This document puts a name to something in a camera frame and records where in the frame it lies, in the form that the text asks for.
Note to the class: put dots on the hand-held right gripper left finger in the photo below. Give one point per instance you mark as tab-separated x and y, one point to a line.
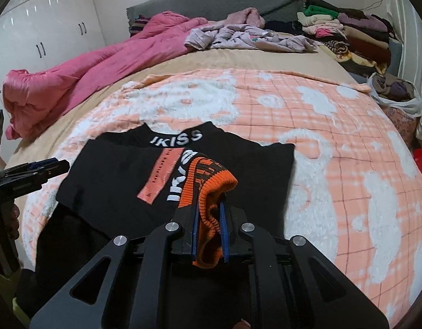
196	233

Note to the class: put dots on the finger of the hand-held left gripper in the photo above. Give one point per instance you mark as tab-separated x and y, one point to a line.
43	175
43	163

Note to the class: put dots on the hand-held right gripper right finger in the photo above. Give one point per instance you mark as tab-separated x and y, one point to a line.
224	233

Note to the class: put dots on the black sweater with orange cuffs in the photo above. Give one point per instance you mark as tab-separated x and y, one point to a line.
111	178

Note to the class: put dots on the lilac crumpled clothes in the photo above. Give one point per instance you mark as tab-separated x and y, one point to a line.
238	39

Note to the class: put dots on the white plastic bag with clothes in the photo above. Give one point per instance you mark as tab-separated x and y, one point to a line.
392	89

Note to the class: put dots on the stack of folded clothes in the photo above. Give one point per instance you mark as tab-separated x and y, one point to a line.
351	34

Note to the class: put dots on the person's left hand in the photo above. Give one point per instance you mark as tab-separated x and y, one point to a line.
13	222

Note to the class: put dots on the person's right hand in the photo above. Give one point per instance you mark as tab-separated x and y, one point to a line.
241	325

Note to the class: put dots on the pink quilt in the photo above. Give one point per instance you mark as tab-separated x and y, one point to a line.
77	75

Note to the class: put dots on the white wardrobe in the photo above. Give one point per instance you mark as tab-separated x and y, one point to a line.
43	24

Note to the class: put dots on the orange checked fleece blanket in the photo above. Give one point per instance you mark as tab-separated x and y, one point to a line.
334	150

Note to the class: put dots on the beige bed sheet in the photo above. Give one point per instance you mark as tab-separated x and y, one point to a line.
163	61

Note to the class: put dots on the dark striped cloth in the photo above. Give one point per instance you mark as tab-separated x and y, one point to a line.
139	24

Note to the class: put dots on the pink floral cloth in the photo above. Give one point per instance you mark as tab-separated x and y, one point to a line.
401	123

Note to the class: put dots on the dark navy cloth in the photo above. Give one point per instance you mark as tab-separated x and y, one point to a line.
282	26

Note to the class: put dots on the pink fluffy cloth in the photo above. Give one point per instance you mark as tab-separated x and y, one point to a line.
245	17

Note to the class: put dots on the grey-blue cushion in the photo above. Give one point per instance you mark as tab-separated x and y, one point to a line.
395	58

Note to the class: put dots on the white curtain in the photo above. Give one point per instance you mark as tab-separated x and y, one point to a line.
416	41

